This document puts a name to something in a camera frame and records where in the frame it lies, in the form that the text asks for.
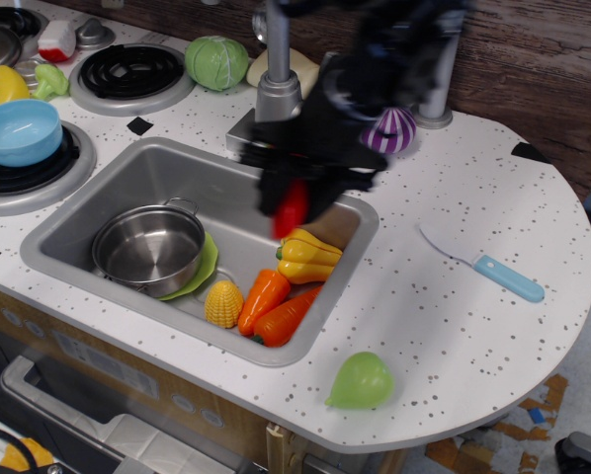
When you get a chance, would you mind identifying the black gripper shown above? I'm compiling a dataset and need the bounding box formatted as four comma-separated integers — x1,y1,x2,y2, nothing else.
241,56,387,223

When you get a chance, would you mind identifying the red toy chili pepper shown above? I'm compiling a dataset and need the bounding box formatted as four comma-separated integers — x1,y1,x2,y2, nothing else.
273,180,309,239

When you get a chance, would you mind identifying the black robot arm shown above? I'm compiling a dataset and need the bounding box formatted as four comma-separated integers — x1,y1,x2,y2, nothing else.
241,1,469,224

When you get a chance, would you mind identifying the yellow toy bell pepper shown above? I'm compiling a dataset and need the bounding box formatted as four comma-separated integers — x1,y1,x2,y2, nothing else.
276,228,343,284

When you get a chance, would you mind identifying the small steel pan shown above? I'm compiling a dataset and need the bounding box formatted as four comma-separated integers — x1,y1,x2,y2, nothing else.
92,197,207,297

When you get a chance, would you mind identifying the silver toy faucet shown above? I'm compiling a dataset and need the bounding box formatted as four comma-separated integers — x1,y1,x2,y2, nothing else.
226,1,303,152

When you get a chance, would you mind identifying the upper orange toy carrot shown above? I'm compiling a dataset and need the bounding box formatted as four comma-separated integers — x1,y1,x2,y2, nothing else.
237,269,291,336

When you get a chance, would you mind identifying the orange toy carrot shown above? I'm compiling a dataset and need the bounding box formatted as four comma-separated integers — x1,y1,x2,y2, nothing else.
251,285,322,348
237,269,291,336

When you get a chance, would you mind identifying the green plastic plate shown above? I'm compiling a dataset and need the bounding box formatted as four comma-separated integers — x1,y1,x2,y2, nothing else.
159,232,218,301

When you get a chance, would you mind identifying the purple striped toy onion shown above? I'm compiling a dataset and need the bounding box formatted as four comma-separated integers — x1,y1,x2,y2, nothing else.
361,108,417,155

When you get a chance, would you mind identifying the cream toy potato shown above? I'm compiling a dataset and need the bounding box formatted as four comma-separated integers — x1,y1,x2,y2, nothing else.
246,48,319,99

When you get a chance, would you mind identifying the yellow toy corn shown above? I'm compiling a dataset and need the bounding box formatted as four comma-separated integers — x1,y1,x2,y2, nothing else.
205,280,244,329

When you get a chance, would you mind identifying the lower orange toy carrot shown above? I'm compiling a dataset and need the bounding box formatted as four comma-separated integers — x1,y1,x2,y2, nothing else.
251,285,322,348

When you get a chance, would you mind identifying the green toy cabbage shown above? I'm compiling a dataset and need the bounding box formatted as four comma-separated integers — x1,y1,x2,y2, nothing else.
185,36,249,92

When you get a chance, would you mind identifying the grey metal pole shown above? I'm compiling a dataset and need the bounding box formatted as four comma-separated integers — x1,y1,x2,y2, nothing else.
411,10,465,129

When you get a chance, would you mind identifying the black tape by burner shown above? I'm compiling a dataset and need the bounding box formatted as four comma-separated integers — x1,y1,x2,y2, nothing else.
127,117,153,136

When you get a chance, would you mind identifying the steel sink basin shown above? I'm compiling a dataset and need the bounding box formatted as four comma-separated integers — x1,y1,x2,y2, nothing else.
21,138,379,366

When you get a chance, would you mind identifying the green toy pear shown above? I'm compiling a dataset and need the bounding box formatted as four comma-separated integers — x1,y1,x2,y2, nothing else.
325,352,395,410

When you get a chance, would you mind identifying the white blue toy knife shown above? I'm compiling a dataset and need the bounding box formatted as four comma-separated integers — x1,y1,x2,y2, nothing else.
418,223,546,303

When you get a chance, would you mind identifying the back right stove burner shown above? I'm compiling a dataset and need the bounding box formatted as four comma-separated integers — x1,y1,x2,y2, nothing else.
69,43,195,117

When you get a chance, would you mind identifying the stove burner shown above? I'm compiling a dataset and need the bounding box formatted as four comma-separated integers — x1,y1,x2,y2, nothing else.
69,43,195,117
0,122,97,217
0,7,48,60

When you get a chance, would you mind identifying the black tape right edge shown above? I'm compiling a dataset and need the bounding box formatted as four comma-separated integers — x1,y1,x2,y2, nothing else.
511,142,550,164

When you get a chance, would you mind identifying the grey stove knob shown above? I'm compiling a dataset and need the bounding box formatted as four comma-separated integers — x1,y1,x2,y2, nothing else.
75,18,116,50

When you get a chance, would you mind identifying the green toy broccoli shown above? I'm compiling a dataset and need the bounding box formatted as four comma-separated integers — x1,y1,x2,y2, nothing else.
32,64,69,102

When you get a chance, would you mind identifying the red white toy piece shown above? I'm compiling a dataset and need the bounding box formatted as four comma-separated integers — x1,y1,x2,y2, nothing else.
38,20,76,63

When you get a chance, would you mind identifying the blue plastic bowl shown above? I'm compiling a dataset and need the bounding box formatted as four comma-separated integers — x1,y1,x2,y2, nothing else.
0,99,63,167

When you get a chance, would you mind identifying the front left stove burner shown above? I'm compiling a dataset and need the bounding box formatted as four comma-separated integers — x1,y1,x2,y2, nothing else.
0,122,97,217

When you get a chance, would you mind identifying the yellow toy banana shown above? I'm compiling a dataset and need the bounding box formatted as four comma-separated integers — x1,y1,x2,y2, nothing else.
0,65,30,105

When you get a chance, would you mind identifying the back left stove burner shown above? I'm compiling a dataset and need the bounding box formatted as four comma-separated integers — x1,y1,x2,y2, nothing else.
0,7,48,60

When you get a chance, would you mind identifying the yellow object bottom left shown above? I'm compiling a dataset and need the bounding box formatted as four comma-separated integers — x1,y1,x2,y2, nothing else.
0,437,54,472

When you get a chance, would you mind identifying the oven door handle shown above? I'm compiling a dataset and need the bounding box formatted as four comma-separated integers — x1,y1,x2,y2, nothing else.
0,355,192,473

